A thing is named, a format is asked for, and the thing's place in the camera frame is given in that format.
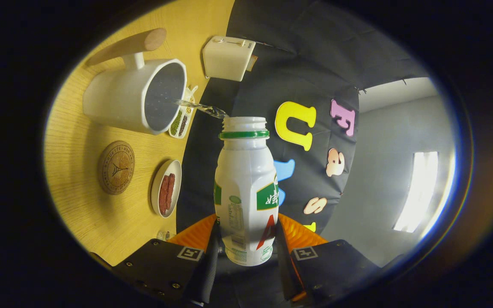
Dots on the clear plastic water bottle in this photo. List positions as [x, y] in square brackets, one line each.
[165, 235]

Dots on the wooden table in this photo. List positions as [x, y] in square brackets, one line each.
[84, 214]

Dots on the white divided bean dish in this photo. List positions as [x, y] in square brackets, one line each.
[177, 124]

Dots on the white round plate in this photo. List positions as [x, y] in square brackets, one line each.
[155, 192]

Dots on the red sausage slice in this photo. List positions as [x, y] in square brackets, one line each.
[171, 190]
[163, 194]

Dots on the cream toaster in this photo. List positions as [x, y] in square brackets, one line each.
[225, 60]

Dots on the round cork coaster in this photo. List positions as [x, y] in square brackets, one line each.
[116, 169]

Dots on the brown toast slice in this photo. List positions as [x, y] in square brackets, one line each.
[251, 63]

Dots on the ceiling light panel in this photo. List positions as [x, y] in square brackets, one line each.
[417, 192]

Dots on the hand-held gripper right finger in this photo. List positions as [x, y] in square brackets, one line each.
[284, 269]

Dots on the white juice bottle green label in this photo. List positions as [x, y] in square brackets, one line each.
[242, 184]

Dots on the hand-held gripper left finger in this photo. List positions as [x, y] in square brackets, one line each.
[207, 273]

